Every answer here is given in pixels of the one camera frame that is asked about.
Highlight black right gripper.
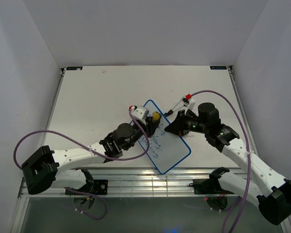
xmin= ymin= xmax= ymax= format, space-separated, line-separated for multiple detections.
xmin=164 ymin=110 xmax=208 ymax=136

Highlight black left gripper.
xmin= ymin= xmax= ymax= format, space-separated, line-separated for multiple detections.
xmin=123 ymin=116 xmax=159 ymax=150

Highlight yellow whiteboard eraser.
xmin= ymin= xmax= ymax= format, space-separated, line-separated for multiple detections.
xmin=152 ymin=112 xmax=161 ymax=122

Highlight blue framed small whiteboard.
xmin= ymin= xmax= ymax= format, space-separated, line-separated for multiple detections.
xmin=138 ymin=100 xmax=192 ymax=174

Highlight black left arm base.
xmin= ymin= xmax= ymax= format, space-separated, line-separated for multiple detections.
xmin=73 ymin=180 xmax=108 ymax=195

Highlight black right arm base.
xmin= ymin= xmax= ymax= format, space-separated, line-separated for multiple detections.
xmin=189 ymin=178 xmax=232 ymax=194

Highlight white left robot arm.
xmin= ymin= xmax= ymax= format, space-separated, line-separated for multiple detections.
xmin=21 ymin=112 xmax=162 ymax=195

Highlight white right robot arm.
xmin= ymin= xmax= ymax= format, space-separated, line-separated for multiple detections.
xmin=164 ymin=102 xmax=291 ymax=225

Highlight black whiteboard stand foot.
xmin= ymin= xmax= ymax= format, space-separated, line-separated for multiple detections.
xmin=164 ymin=110 xmax=174 ymax=117

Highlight blue label sticker right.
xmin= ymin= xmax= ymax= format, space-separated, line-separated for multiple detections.
xmin=210 ymin=66 xmax=227 ymax=70

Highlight blue label sticker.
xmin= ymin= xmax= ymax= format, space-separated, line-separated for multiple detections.
xmin=210 ymin=66 xmax=227 ymax=70
xmin=66 ymin=66 xmax=83 ymax=71

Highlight blue label sticker left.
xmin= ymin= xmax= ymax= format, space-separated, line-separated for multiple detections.
xmin=66 ymin=66 xmax=83 ymax=71

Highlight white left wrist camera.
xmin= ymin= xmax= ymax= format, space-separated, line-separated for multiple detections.
xmin=129 ymin=105 xmax=149 ymax=125

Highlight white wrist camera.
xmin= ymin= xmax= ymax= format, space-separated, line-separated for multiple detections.
xmin=129 ymin=105 xmax=149 ymax=125
xmin=181 ymin=94 xmax=198 ymax=115

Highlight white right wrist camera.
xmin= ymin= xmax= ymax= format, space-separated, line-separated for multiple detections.
xmin=181 ymin=94 xmax=198 ymax=115

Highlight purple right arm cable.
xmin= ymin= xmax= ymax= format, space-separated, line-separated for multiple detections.
xmin=183 ymin=90 xmax=252 ymax=233

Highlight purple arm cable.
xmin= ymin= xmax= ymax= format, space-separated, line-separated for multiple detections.
xmin=183 ymin=90 xmax=252 ymax=233
xmin=13 ymin=110 xmax=150 ymax=220

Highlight aluminium table frame rails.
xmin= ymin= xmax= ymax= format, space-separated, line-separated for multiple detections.
xmin=18 ymin=167 xmax=282 ymax=199

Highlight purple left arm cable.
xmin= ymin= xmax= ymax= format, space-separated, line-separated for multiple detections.
xmin=13 ymin=110 xmax=150 ymax=220

